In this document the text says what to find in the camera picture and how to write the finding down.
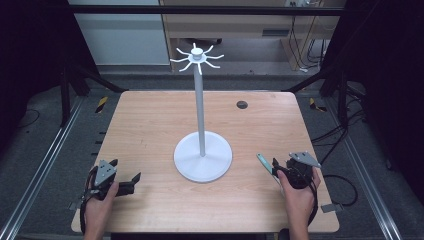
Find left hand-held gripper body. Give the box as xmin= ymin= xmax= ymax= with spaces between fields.
xmin=87 ymin=159 xmax=136 ymax=201

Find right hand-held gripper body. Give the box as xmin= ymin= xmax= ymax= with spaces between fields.
xmin=285 ymin=151 xmax=323 ymax=190

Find teal handled tool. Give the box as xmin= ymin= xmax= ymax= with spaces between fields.
xmin=256 ymin=152 xmax=285 ymax=193

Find white hook stand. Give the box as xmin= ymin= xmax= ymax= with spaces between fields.
xmin=169 ymin=42 xmax=234 ymax=184

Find person's right hand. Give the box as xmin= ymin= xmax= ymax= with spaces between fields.
xmin=276 ymin=166 xmax=322 ymax=226

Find person's left hand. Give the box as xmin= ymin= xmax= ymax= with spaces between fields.
xmin=82 ymin=180 xmax=120 ymax=224

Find yellow black floor tape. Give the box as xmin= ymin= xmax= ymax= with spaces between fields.
xmin=308 ymin=97 xmax=328 ymax=113
xmin=95 ymin=96 xmax=109 ymax=114

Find white cabinet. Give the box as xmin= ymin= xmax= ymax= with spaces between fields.
xmin=67 ymin=0 xmax=171 ymax=66

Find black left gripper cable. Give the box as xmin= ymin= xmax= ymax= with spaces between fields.
xmin=78 ymin=166 xmax=98 ymax=235

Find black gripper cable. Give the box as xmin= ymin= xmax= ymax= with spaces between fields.
xmin=78 ymin=166 xmax=98 ymax=235
xmin=307 ymin=173 xmax=359 ymax=228

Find grey metal table bracket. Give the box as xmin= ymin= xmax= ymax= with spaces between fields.
xmin=320 ymin=202 xmax=345 ymax=214
xmin=67 ymin=199 xmax=83 ymax=212

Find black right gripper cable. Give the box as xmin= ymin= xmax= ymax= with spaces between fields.
xmin=307 ymin=173 xmax=359 ymax=228

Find black floor cables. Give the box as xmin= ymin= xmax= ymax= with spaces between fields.
xmin=310 ymin=81 xmax=368 ymax=165

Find metal floor rail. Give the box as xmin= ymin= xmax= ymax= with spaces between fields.
xmin=323 ymin=95 xmax=405 ymax=240
xmin=0 ymin=95 xmax=85 ymax=240

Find black frame stand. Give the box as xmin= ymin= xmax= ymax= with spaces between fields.
xmin=281 ymin=63 xmax=350 ymax=129
xmin=59 ymin=61 xmax=129 ymax=128

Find cables under desk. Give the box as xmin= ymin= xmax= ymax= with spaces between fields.
xmin=287 ymin=0 xmax=331 ymax=73

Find black horizontal frame bar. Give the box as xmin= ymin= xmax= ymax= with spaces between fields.
xmin=65 ymin=4 xmax=348 ymax=17

